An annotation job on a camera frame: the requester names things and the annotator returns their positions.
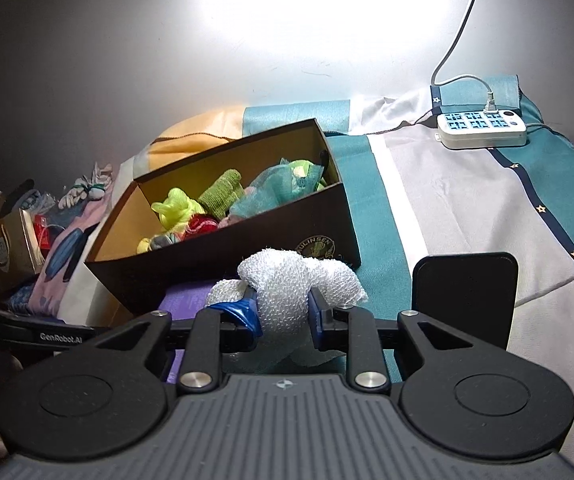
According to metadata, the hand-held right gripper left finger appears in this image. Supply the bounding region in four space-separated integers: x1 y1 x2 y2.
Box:
87 287 264 395

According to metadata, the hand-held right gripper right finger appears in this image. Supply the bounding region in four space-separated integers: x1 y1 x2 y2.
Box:
307 287 474 391

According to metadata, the white mesh sponge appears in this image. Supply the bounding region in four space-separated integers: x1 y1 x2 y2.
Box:
205 246 370 369

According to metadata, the dark cardboard box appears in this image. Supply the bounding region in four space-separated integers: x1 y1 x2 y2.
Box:
84 118 363 317

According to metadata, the red soft item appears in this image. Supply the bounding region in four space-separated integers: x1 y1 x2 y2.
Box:
182 212 221 239

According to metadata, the green towel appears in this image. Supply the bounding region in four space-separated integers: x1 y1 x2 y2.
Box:
196 169 246 217

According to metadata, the lime green cloth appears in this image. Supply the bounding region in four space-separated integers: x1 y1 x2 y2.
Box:
150 187 206 239

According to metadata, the teal bath pouf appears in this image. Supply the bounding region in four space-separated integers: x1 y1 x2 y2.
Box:
228 157 329 222

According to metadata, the green plush character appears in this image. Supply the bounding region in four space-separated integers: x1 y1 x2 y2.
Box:
287 150 331 194

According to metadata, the purple wipes pack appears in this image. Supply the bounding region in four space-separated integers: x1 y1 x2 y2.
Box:
159 282 219 386

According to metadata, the golden gift bag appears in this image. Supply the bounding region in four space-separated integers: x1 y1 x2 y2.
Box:
0 208 46 294

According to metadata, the red packet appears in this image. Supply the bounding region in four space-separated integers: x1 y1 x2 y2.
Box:
32 215 61 257

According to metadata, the blue striped cloth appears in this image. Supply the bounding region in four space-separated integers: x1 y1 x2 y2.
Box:
22 189 51 212

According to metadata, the black oval object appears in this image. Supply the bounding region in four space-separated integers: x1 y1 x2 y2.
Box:
6 178 36 212

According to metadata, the black phone stand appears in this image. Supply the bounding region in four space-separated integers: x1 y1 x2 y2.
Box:
410 252 519 352

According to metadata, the white power strip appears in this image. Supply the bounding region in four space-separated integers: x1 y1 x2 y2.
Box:
435 109 528 150

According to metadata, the white power cable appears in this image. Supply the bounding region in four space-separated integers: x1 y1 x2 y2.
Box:
430 0 499 114

